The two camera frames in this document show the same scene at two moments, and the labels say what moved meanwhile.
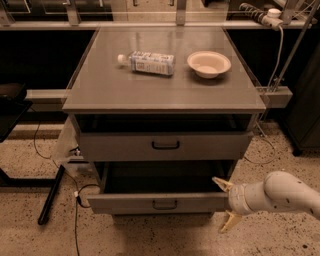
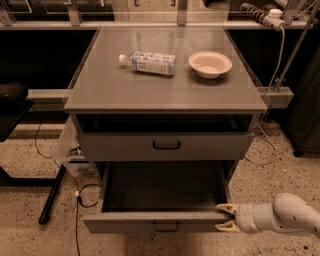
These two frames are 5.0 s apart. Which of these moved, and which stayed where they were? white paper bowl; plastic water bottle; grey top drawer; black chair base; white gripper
Moved: white gripper
Stayed: black chair base; plastic water bottle; grey top drawer; white paper bowl
